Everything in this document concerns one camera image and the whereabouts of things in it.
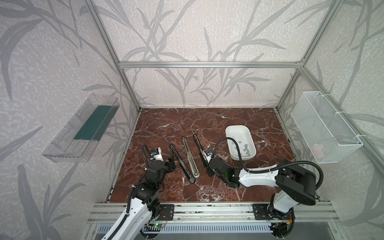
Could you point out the black stapler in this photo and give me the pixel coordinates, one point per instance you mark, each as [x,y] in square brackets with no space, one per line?
[184,167]
[200,149]

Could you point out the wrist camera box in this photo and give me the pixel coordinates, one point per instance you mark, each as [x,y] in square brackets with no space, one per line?
[207,155]
[156,155]

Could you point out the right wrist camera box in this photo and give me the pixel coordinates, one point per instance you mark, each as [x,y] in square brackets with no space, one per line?
[207,155]

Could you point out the green mat in shelf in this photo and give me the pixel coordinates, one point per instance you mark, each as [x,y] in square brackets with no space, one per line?
[97,123]

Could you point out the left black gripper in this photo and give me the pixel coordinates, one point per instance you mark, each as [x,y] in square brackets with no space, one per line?
[169,163]

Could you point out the staple strip in tray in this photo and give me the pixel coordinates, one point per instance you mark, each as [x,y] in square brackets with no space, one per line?
[246,153]
[246,147]

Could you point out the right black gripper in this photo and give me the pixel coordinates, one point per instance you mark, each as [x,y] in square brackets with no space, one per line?
[210,166]

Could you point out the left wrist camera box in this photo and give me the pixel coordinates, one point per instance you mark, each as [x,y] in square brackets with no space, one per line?
[156,155]

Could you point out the white plastic tray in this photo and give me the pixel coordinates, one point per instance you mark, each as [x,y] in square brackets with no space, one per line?
[242,135]

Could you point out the aluminium frame crossbar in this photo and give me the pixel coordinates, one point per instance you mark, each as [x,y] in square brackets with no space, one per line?
[129,65]

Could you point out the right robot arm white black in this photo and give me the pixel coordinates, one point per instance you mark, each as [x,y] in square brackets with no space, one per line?
[297,184]

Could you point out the small circuit board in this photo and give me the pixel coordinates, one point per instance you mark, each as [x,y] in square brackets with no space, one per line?
[156,227]

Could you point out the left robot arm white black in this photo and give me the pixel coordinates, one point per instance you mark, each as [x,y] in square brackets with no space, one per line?
[143,204]

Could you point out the white wire mesh basket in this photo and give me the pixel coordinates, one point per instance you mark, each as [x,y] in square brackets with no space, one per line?
[321,123]

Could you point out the pink object in basket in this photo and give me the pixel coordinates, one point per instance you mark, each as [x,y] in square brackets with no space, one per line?
[318,150]

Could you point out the beige grey stapler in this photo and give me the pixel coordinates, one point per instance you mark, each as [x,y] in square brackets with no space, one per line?
[191,160]

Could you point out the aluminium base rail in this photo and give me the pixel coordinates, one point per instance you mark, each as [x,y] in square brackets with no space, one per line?
[217,212]

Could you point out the clear acrylic wall shelf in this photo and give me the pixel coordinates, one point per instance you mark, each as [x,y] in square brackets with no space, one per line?
[64,149]

